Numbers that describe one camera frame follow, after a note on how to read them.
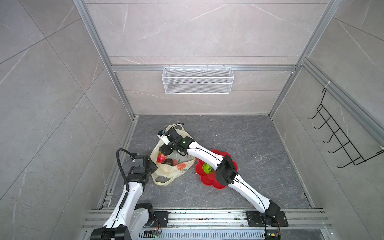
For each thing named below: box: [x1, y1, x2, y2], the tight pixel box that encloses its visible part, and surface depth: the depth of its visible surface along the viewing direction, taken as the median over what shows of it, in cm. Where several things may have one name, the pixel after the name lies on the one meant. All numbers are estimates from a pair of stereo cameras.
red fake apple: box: [157, 153, 167, 164], surface depth 91 cm
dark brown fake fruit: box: [163, 158, 174, 167], surface depth 92 cm
